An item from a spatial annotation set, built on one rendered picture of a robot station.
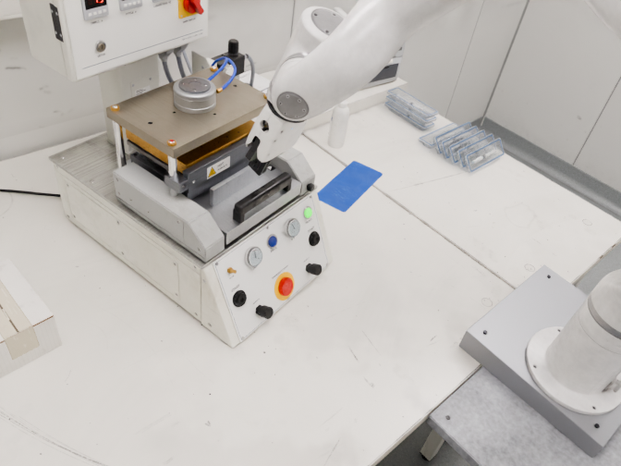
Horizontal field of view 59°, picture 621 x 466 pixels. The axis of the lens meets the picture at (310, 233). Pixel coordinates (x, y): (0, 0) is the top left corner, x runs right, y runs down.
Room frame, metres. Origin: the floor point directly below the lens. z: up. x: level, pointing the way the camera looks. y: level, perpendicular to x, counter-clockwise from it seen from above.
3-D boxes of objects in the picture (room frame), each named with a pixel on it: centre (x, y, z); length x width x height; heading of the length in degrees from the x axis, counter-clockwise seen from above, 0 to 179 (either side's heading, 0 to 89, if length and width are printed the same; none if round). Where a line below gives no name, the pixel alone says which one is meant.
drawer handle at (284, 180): (0.82, 0.10, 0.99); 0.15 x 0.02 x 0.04; 149
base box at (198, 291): (0.92, 0.24, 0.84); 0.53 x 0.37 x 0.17; 59
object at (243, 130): (0.92, 0.25, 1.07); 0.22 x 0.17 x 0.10; 149
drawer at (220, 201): (0.89, 0.22, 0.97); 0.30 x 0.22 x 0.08; 59
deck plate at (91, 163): (0.93, 0.29, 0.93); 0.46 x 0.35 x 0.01; 59
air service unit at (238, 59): (1.17, 0.25, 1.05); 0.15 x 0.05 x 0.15; 149
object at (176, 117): (0.95, 0.28, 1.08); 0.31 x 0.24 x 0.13; 149
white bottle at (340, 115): (1.42, -0.03, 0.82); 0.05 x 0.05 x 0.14
